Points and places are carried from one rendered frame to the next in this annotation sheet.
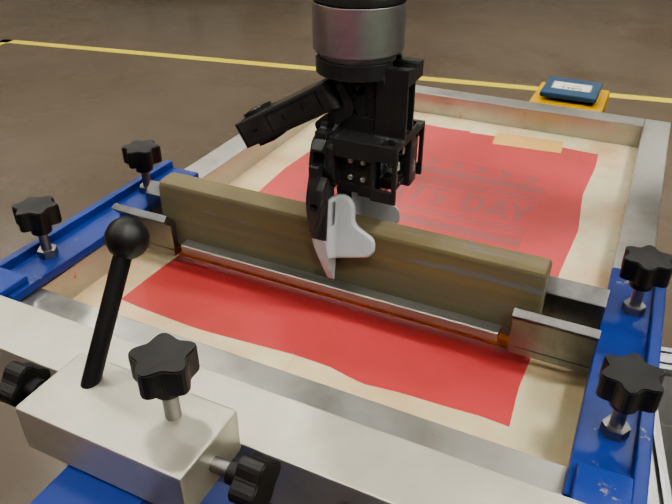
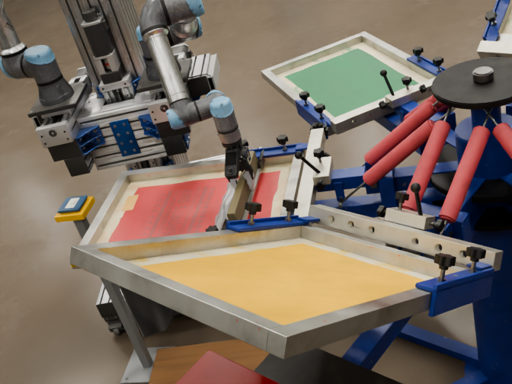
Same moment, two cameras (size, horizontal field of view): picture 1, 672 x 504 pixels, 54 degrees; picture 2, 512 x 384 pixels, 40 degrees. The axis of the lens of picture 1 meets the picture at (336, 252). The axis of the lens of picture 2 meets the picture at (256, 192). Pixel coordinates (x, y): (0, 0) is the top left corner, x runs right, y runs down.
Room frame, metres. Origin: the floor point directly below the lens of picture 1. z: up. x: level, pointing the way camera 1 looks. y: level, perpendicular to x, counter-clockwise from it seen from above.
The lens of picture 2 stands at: (0.77, 2.13, 2.32)
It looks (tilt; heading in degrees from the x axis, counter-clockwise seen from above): 32 degrees down; 263
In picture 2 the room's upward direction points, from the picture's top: 16 degrees counter-clockwise
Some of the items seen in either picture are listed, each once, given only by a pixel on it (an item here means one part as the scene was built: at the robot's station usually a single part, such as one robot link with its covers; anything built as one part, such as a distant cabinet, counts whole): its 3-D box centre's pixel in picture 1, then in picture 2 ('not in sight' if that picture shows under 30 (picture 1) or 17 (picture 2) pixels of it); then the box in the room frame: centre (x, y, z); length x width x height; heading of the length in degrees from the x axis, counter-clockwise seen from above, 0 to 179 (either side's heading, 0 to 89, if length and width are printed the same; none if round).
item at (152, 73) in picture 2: not in sight; (161, 62); (0.66, -0.74, 1.31); 0.15 x 0.15 x 0.10
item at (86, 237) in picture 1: (106, 240); not in sight; (0.64, 0.26, 0.98); 0.30 x 0.05 x 0.07; 155
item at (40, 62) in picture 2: not in sight; (41, 63); (1.14, -0.88, 1.42); 0.13 x 0.12 x 0.14; 138
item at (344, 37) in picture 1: (360, 27); (228, 134); (0.55, -0.02, 1.24); 0.08 x 0.08 x 0.05
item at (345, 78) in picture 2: not in sight; (360, 71); (-0.14, -0.54, 1.05); 1.08 x 0.61 x 0.23; 95
